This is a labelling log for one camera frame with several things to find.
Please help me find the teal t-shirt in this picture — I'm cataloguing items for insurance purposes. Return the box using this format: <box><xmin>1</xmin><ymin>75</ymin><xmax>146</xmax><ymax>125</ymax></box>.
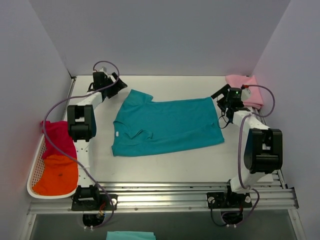
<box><xmin>111</xmin><ymin>89</ymin><xmax>225</xmax><ymax>157</ymax></box>

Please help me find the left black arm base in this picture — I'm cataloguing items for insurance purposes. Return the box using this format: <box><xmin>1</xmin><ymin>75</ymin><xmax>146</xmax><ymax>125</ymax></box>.
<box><xmin>71</xmin><ymin>185</ymin><xmax>118</xmax><ymax>212</ymax></box>

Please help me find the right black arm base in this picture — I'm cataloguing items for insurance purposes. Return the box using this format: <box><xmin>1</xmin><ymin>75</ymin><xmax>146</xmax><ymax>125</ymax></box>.
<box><xmin>206</xmin><ymin>186</ymin><xmax>253</xmax><ymax>209</ymax></box>

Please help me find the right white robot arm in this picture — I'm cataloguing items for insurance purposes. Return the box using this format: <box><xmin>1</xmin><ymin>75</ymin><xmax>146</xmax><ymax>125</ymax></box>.
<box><xmin>211</xmin><ymin>84</ymin><xmax>283</xmax><ymax>207</ymax></box>

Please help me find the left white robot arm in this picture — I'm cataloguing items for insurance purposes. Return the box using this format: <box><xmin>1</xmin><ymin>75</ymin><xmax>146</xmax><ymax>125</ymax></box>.
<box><xmin>66</xmin><ymin>69</ymin><xmax>128</xmax><ymax>188</ymax></box>

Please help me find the folded pink t-shirt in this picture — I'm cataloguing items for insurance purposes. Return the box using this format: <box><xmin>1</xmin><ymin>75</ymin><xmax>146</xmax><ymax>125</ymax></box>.
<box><xmin>225</xmin><ymin>74</ymin><xmax>264</xmax><ymax>110</ymax></box>

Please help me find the crimson red t-shirt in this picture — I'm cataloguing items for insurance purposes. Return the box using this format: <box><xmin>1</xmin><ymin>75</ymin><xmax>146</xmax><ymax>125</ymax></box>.
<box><xmin>42</xmin><ymin>121</ymin><xmax>77</xmax><ymax>159</ymax></box>

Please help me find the white perforated basket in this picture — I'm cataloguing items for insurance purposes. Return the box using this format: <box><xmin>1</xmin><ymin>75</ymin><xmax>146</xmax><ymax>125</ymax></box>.
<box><xmin>26</xmin><ymin>134</ymin><xmax>76</xmax><ymax>200</ymax></box>

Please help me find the orange t-shirt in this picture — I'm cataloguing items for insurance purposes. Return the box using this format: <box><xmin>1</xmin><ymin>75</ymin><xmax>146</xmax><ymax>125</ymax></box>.
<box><xmin>32</xmin><ymin>154</ymin><xmax>79</xmax><ymax>197</ymax></box>

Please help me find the teal folded cloth bottom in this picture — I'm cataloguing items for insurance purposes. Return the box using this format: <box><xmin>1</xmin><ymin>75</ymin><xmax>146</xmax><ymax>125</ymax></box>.
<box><xmin>106</xmin><ymin>231</ymin><xmax>156</xmax><ymax>240</ymax></box>

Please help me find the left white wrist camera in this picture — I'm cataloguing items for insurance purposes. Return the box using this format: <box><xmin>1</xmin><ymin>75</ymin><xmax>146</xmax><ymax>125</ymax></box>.
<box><xmin>99</xmin><ymin>66</ymin><xmax>107</xmax><ymax>75</ymax></box>

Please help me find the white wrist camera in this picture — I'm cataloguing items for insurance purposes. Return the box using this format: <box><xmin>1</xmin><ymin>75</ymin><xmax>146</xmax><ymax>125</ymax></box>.
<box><xmin>241</xmin><ymin>85</ymin><xmax>252</xmax><ymax>102</ymax></box>
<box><xmin>99</xmin><ymin>66</ymin><xmax>107</xmax><ymax>75</ymax></box>

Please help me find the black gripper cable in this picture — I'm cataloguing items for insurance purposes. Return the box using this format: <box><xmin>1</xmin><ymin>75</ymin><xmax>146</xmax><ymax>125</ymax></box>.
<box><xmin>216</xmin><ymin>98</ymin><xmax>236</xmax><ymax>130</ymax></box>

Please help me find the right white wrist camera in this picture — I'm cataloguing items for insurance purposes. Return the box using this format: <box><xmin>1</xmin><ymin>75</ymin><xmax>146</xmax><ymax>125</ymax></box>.
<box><xmin>241</xmin><ymin>85</ymin><xmax>252</xmax><ymax>102</ymax></box>

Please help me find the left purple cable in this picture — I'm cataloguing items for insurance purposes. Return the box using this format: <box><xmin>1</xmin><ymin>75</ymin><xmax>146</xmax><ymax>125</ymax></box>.
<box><xmin>41</xmin><ymin>60</ymin><xmax>121</xmax><ymax>229</ymax></box>

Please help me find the aluminium mounting rail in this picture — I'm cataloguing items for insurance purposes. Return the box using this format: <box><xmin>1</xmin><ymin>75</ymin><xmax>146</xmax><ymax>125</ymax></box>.
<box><xmin>28</xmin><ymin>181</ymin><xmax>299</xmax><ymax>215</ymax></box>

